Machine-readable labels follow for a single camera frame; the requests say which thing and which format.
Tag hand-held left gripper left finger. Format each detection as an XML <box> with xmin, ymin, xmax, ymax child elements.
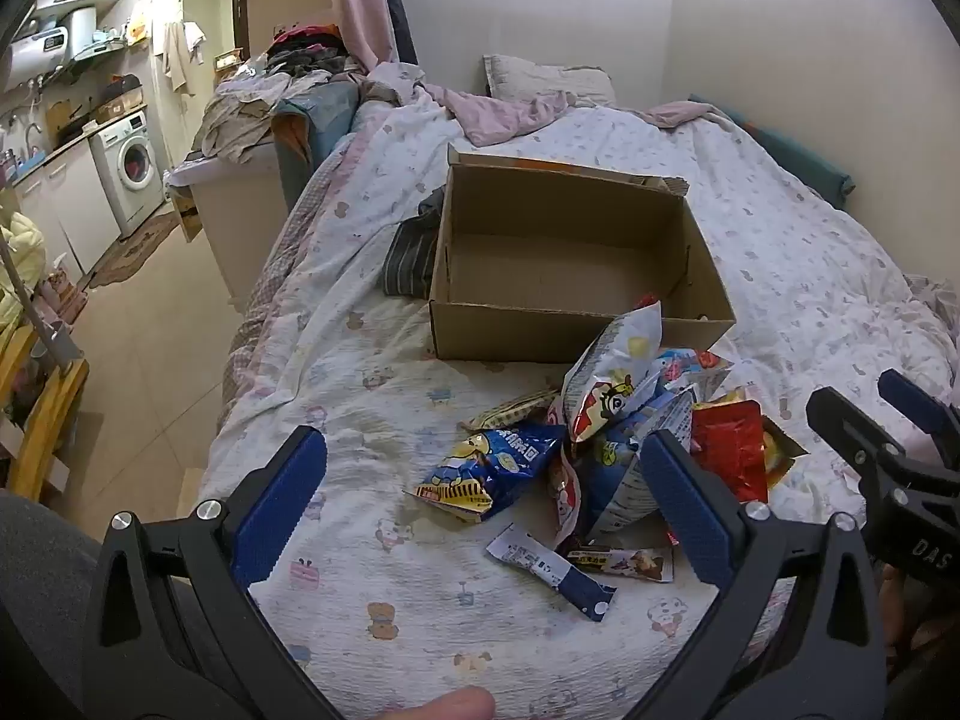
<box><xmin>79</xmin><ymin>426</ymin><xmax>346</xmax><ymax>720</ymax></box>

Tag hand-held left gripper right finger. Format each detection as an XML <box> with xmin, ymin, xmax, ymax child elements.
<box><xmin>622</xmin><ymin>429</ymin><xmax>890</xmax><ymax>720</ymax></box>

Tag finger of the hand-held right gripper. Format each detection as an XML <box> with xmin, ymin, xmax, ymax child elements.
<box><xmin>877</xmin><ymin>369</ymin><xmax>960</xmax><ymax>440</ymax></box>
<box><xmin>806</xmin><ymin>388</ymin><xmax>912</xmax><ymax>500</ymax></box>

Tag red snack bag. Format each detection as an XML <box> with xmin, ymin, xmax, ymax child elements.
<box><xmin>688</xmin><ymin>399</ymin><xmax>771</xmax><ymax>505</ymax></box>

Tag blue and white snack bag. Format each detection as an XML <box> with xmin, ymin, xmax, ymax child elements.
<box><xmin>581</xmin><ymin>386</ymin><xmax>698</xmax><ymax>545</ymax></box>

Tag brown and white chocolate bar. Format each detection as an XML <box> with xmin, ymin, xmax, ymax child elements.
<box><xmin>564</xmin><ymin>544</ymin><xmax>674</xmax><ymax>583</ymax></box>

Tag colourful foil snack packet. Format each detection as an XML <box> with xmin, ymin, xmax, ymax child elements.
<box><xmin>656</xmin><ymin>347</ymin><xmax>734</xmax><ymax>395</ymax></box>

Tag white chick print chips bag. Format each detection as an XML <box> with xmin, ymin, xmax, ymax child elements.
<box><xmin>562</xmin><ymin>300</ymin><xmax>665</xmax><ymax>443</ymax></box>

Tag white and blue sachet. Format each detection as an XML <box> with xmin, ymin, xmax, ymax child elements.
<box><xmin>485</xmin><ymin>523</ymin><xmax>617</xmax><ymax>622</ymax></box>

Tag blue cartoon snack packet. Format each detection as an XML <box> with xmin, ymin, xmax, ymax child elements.
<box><xmin>403</xmin><ymin>424</ymin><xmax>569</xmax><ymax>524</ymax></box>

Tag cardboard box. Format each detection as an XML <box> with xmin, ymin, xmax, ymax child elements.
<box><xmin>429</xmin><ymin>142</ymin><xmax>737</xmax><ymax>362</ymax></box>

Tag person's right hand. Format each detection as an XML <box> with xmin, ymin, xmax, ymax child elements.
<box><xmin>879</xmin><ymin>562</ymin><xmax>946</xmax><ymax>691</ymax></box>

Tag person's left hand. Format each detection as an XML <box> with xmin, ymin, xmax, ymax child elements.
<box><xmin>390</xmin><ymin>688</ymin><xmax>497</xmax><ymax>720</ymax></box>

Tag yellow wooden chair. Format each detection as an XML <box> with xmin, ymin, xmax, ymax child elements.
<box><xmin>0</xmin><ymin>319</ymin><xmax>91</xmax><ymax>500</ymax></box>

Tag person's grey trouser leg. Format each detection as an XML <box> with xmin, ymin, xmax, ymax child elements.
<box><xmin>0</xmin><ymin>491</ymin><xmax>106</xmax><ymax>720</ymax></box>

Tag dark striped cloth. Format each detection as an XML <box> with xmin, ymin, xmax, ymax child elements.
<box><xmin>382</xmin><ymin>187</ymin><xmax>447</xmax><ymax>297</ymax></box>

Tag white bedside cabinet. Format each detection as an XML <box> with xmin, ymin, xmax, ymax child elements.
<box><xmin>165</xmin><ymin>142</ymin><xmax>290</xmax><ymax>312</ymax></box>

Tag teal pillow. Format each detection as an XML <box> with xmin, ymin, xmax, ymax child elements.
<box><xmin>686</xmin><ymin>94</ymin><xmax>856</xmax><ymax>207</ymax></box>

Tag brown floor rug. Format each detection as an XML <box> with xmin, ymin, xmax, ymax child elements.
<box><xmin>88</xmin><ymin>202</ymin><xmax>181</xmax><ymax>290</ymax></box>

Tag pale yellow garment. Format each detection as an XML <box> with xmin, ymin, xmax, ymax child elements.
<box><xmin>0</xmin><ymin>210</ymin><xmax>47</xmax><ymax>331</ymax></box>

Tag white kitchen cabinets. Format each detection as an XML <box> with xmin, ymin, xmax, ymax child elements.
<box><xmin>15</xmin><ymin>139</ymin><xmax>121</xmax><ymax>275</ymax></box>

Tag white washing machine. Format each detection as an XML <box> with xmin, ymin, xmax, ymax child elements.
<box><xmin>88</xmin><ymin>111</ymin><xmax>166</xmax><ymax>237</ymax></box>

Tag grey-blue cushion with orange lining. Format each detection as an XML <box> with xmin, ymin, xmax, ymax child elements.
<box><xmin>271</xmin><ymin>79</ymin><xmax>361</xmax><ymax>211</ymax></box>

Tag pile of light clothes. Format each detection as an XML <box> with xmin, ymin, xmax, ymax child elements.
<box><xmin>191</xmin><ymin>60</ymin><xmax>301</xmax><ymax>166</ymax></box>

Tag pink blanket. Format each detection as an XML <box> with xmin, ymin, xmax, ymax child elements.
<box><xmin>424</xmin><ymin>82</ymin><xmax>740</xmax><ymax>147</ymax></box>

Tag pile of dark clothes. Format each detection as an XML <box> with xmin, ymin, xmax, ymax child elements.
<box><xmin>266</xmin><ymin>25</ymin><xmax>368</xmax><ymax>80</ymax></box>

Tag hanging white towel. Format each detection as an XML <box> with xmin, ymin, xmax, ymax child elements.
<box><xmin>161</xmin><ymin>19</ymin><xmax>207</xmax><ymax>96</ymax></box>

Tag grey pillow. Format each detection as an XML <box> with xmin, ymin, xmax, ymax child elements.
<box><xmin>482</xmin><ymin>54</ymin><xmax>617</xmax><ymax>107</ymax></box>

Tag white water heater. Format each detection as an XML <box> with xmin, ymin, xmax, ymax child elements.
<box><xmin>9</xmin><ymin>25</ymin><xmax>74</xmax><ymax>87</ymax></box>

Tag pink curtain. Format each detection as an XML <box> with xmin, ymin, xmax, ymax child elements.
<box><xmin>330</xmin><ymin>0</ymin><xmax>385</xmax><ymax>72</ymax></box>

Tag grey metal bracket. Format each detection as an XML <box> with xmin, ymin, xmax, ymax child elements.
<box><xmin>0</xmin><ymin>240</ymin><xmax>83</xmax><ymax>370</ymax></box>

